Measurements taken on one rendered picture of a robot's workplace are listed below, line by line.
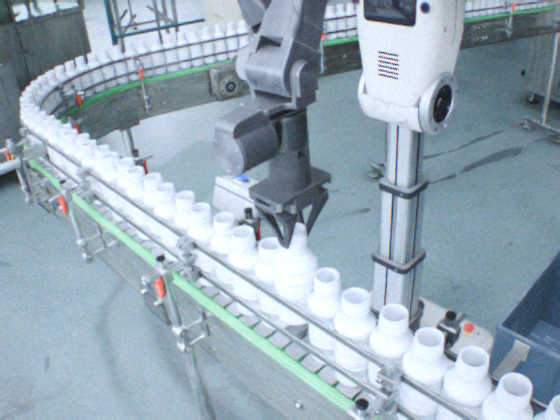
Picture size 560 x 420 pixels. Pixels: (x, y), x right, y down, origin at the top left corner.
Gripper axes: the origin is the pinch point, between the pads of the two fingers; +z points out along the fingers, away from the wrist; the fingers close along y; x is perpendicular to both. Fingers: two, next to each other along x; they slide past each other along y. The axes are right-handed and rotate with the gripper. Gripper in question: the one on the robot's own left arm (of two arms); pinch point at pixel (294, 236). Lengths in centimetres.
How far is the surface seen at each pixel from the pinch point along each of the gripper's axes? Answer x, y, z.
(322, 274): -4.5, 0.9, 5.3
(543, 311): -23, 59, 45
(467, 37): 98, 244, 34
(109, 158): 58, -1, 4
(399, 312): -17.6, 1.8, 5.6
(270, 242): 7.2, 1.3, 5.2
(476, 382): -31.2, -0.9, 7.0
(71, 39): 519, 169, 65
